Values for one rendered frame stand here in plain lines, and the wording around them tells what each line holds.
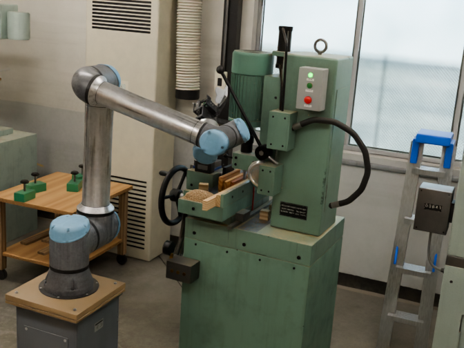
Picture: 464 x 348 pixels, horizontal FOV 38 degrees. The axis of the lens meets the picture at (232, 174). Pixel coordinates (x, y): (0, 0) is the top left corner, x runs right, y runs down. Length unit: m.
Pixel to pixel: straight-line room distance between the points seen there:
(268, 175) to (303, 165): 0.15
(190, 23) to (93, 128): 1.70
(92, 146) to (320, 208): 0.93
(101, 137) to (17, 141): 2.15
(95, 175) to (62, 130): 2.34
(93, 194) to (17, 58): 2.61
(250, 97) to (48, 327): 1.21
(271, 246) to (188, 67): 1.76
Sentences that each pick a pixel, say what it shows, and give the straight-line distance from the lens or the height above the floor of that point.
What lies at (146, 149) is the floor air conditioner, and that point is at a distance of 4.28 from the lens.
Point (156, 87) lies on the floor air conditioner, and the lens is 4.19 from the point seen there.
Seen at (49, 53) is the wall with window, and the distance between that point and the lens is 4.99.
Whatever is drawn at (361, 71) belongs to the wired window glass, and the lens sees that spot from 4.09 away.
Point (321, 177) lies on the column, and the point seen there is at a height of 1.05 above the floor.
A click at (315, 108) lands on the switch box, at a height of 1.33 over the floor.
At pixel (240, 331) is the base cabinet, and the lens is 2.95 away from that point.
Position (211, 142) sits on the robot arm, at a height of 1.25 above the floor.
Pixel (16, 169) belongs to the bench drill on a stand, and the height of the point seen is 0.49.
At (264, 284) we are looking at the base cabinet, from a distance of 2.81.
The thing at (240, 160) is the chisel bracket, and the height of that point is 1.04.
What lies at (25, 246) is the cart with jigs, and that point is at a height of 0.18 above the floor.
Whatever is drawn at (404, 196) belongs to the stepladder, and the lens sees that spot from 3.37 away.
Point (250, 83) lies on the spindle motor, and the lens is 2.80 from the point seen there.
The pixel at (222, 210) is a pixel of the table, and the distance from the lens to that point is 2.71.
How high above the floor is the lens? 1.73
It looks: 15 degrees down
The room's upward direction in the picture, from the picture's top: 4 degrees clockwise
